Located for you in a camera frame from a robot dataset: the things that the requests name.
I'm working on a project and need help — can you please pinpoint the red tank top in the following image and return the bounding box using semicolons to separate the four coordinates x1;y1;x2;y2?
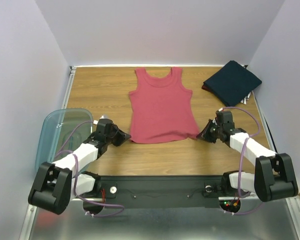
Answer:
129;67;200;144

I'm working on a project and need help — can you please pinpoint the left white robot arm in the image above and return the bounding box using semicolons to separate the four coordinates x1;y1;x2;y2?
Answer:
27;117;131;217

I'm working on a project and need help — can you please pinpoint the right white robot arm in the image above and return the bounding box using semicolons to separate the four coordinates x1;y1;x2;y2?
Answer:
197;107;299;203

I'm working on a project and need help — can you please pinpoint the folded navy tank top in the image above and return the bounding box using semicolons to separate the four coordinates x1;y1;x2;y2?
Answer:
202;60;262;107

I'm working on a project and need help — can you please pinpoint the folded white patterned garment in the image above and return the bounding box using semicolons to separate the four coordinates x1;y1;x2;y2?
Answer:
240;92;252;105

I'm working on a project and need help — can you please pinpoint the folded dark red garment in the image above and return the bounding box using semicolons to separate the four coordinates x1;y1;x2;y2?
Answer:
201;85;210;92

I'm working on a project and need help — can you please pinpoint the clear blue plastic bin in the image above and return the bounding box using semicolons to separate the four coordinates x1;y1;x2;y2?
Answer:
34;108;93;171

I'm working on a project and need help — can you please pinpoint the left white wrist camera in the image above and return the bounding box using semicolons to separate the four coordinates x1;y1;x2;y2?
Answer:
92;114;109;126

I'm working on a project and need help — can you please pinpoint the aluminium frame rail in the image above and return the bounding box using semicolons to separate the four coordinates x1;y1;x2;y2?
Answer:
61;66;77;110

